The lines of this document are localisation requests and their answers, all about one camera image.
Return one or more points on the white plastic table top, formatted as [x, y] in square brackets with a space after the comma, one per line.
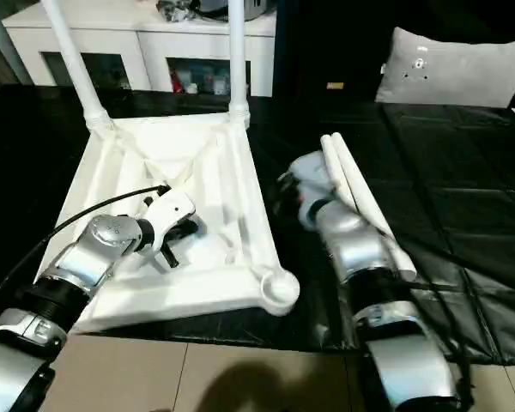
[223, 193]

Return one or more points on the white plastic table leg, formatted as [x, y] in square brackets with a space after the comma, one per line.
[75, 64]
[337, 171]
[238, 56]
[369, 201]

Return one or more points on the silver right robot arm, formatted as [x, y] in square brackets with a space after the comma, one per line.
[360, 257]

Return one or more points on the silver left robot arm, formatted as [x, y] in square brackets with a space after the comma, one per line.
[94, 244]

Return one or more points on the black cabinet with gold label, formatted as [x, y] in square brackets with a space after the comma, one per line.
[326, 47]

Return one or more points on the white sideboard cabinet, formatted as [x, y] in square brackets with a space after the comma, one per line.
[154, 43]

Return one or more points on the grey pillow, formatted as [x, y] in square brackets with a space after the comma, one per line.
[450, 68]

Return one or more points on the black clutter on sideboard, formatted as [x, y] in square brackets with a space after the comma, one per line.
[176, 8]

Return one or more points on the grey curtain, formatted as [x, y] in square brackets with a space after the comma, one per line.
[0, 64]

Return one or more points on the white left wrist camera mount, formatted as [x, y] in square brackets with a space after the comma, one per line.
[169, 214]

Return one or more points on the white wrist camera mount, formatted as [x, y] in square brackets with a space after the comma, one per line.
[313, 171]
[169, 214]

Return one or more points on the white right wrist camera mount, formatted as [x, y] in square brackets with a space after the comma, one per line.
[313, 171]

